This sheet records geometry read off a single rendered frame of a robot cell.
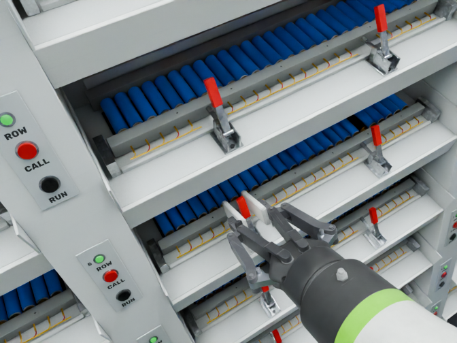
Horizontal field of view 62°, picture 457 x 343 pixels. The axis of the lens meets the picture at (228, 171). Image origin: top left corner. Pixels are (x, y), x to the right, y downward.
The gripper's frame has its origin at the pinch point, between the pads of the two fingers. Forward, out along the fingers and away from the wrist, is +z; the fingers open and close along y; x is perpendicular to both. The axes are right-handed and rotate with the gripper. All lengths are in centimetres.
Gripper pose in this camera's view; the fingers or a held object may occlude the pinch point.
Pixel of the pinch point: (245, 211)
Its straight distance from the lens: 58.0
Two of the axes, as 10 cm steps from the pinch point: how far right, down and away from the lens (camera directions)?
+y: 8.6, -4.4, 2.6
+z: -4.2, -3.4, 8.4
